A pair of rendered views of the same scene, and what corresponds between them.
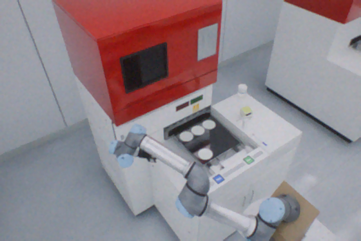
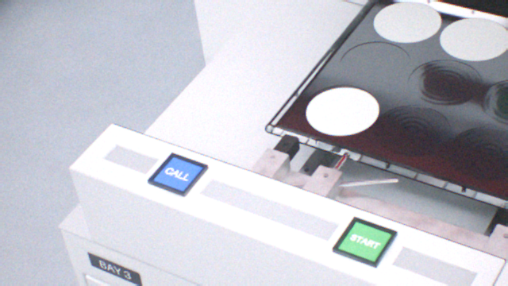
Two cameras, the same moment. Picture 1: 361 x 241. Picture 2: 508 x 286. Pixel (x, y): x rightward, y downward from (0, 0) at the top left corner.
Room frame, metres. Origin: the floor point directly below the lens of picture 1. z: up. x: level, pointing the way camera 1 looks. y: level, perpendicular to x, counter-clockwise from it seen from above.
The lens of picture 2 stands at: (0.88, -1.18, 1.89)
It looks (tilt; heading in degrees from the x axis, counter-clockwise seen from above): 42 degrees down; 71
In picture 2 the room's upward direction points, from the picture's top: 8 degrees counter-clockwise
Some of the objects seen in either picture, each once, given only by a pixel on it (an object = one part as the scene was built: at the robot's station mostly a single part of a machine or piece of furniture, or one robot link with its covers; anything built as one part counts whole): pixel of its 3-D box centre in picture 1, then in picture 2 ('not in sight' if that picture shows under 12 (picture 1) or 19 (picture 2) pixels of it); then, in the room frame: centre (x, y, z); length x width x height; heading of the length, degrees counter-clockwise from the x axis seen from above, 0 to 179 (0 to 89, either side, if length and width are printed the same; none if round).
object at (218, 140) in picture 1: (206, 138); (444, 83); (1.51, -0.19, 0.90); 0.34 x 0.34 x 0.01; 34
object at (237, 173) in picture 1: (233, 175); (275, 248); (1.17, -0.34, 0.89); 0.55 x 0.09 x 0.14; 124
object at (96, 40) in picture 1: (138, 41); not in sight; (1.85, 0.27, 1.52); 0.81 x 0.75 x 0.59; 124
